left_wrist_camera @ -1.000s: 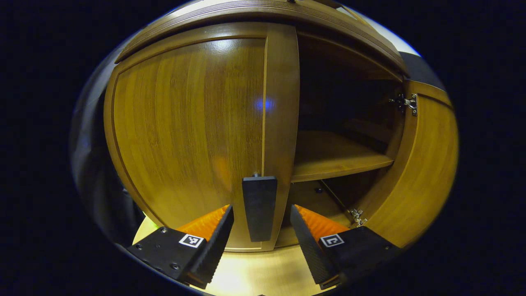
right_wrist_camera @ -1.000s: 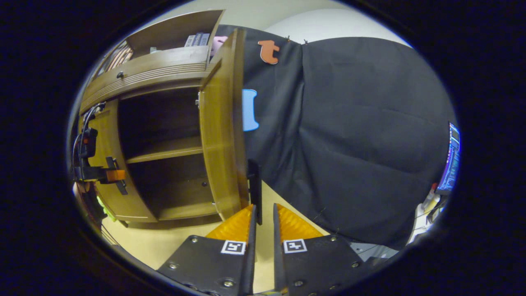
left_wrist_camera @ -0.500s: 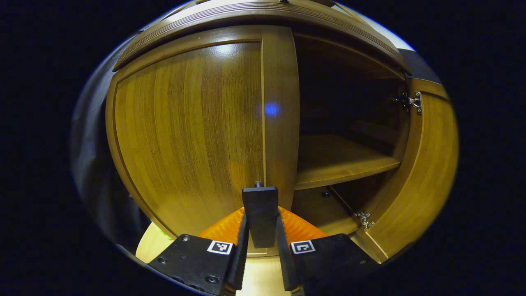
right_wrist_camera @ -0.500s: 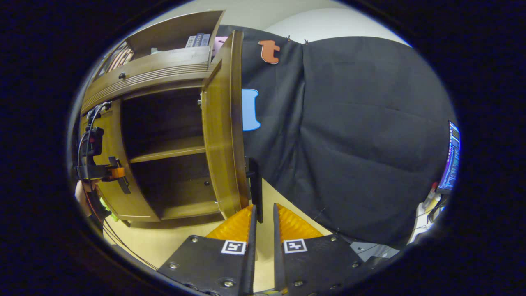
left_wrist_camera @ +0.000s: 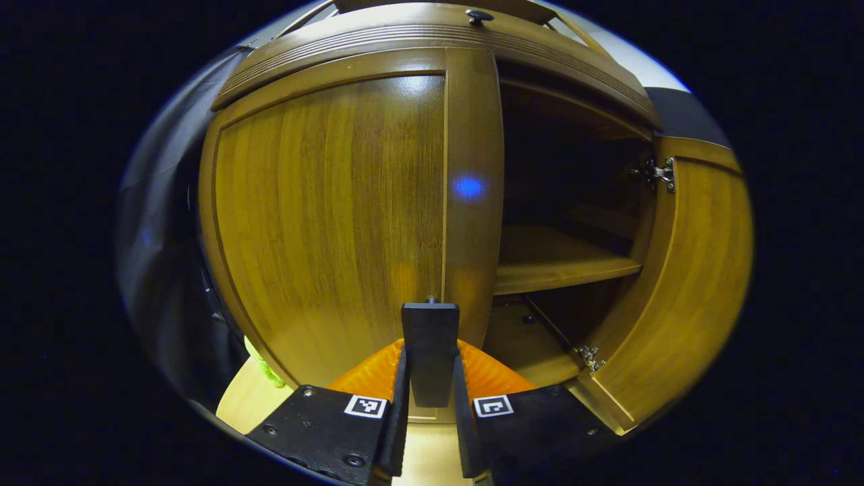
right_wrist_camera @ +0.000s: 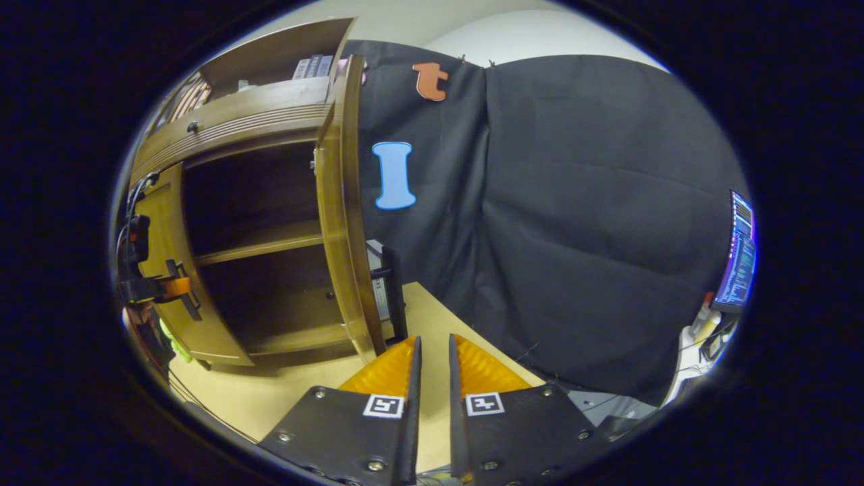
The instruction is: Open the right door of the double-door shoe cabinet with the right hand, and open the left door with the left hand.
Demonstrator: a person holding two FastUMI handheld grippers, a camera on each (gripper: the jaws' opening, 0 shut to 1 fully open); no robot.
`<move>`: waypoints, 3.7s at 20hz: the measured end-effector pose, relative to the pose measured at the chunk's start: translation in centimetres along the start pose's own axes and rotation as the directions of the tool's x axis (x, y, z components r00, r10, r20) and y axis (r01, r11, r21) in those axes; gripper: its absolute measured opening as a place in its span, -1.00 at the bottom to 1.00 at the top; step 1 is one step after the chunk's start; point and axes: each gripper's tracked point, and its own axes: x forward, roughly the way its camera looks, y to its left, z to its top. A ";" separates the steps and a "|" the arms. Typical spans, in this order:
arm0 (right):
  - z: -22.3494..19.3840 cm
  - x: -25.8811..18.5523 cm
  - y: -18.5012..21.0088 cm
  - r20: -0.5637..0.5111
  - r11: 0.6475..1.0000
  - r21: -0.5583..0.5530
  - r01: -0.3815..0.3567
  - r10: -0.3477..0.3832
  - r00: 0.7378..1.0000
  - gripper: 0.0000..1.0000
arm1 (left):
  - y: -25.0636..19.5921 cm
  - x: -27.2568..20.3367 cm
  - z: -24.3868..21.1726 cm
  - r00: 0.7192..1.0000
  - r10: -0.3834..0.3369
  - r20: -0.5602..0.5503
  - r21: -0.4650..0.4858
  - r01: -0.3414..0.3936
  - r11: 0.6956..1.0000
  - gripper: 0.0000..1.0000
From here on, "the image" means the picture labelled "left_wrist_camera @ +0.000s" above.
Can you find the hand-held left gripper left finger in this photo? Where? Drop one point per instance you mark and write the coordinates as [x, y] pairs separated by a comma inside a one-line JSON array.
[[398, 432]]

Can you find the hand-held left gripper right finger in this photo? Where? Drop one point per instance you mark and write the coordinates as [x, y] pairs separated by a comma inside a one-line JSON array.
[[466, 439]]

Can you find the wooden double-door shoe cabinet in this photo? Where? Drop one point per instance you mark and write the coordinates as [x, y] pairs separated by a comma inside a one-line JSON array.
[[520, 344]]

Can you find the wooden shoe cabinet door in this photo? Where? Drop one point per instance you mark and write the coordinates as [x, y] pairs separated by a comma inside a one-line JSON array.
[[324, 223], [695, 283]]

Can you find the metal door hinge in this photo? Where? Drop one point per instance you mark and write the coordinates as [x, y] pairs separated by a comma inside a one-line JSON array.
[[656, 174], [591, 358]]

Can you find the wooden cabinet drawer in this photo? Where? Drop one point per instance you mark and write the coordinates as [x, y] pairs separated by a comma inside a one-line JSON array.
[[378, 40]]

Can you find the yellow green cloth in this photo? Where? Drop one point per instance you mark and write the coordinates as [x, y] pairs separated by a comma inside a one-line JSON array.
[[264, 363]]

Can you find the wooden inner shelf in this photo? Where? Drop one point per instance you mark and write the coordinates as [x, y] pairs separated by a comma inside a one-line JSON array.
[[553, 260]]

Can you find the black backdrop cloth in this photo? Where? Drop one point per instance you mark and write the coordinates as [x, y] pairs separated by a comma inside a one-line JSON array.
[[162, 270]]

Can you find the black round drawer knob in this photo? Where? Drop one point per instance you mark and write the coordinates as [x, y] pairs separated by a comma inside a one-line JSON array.
[[479, 15]]

